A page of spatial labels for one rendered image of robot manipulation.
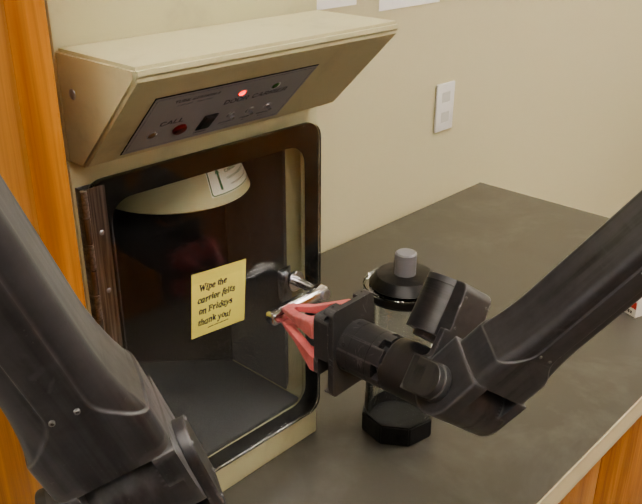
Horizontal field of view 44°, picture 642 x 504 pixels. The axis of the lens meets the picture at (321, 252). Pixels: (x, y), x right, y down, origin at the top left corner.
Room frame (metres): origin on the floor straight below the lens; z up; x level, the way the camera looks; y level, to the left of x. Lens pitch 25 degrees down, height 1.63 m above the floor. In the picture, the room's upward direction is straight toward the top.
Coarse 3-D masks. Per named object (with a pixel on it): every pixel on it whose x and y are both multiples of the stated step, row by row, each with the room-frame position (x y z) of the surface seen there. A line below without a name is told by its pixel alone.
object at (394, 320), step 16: (368, 288) 0.90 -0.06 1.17; (384, 320) 0.88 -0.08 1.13; (400, 320) 0.87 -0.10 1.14; (416, 336) 0.87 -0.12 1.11; (368, 400) 0.90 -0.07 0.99; (384, 400) 0.88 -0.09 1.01; (400, 400) 0.87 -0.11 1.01; (384, 416) 0.88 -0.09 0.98; (400, 416) 0.87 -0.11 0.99; (416, 416) 0.88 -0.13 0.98
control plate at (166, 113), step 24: (288, 72) 0.74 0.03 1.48; (168, 96) 0.64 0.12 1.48; (192, 96) 0.66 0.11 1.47; (216, 96) 0.69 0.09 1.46; (240, 96) 0.72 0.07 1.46; (264, 96) 0.75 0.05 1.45; (288, 96) 0.79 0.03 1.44; (144, 120) 0.64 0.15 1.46; (168, 120) 0.67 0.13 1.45; (192, 120) 0.70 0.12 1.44; (216, 120) 0.73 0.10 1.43; (240, 120) 0.76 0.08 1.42; (144, 144) 0.68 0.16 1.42
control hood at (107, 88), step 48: (96, 48) 0.67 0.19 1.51; (144, 48) 0.67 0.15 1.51; (192, 48) 0.67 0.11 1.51; (240, 48) 0.67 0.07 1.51; (288, 48) 0.71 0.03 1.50; (336, 48) 0.76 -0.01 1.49; (96, 96) 0.63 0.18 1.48; (144, 96) 0.61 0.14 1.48; (336, 96) 0.87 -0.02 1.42; (96, 144) 0.64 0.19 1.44
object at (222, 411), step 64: (128, 192) 0.70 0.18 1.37; (192, 192) 0.75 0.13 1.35; (256, 192) 0.81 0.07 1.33; (320, 192) 0.88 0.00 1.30; (128, 256) 0.69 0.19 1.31; (192, 256) 0.75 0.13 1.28; (256, 256) 0.81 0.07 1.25; (320, 256) 0.89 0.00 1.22; (128, 320) 0.69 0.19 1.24; (256, 320) 0.81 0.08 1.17; (192, 384) 0.74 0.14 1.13; (256, 384) 0.80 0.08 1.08
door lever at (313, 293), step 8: (296, 272) 0.85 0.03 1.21; (296, 280) 0.85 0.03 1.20; (304, 280) 0.84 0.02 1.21; (296, 288) 0.85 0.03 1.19; (304, 288) 0.83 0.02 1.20; (312, 288) 0.82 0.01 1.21; (320, 288) 0.82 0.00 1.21; (296, 296) 0.80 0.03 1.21; (304, 296) 0.80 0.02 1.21; (312, 296) 0.80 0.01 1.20; (320, 296) 0.81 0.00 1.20; (328, 296) 0.82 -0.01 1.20; (280, 304) 0.78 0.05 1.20; (272, 312) 0.77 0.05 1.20; (280, 312) 0.77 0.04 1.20; (272, 320) 0.76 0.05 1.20; (280, 320) 0.77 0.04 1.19
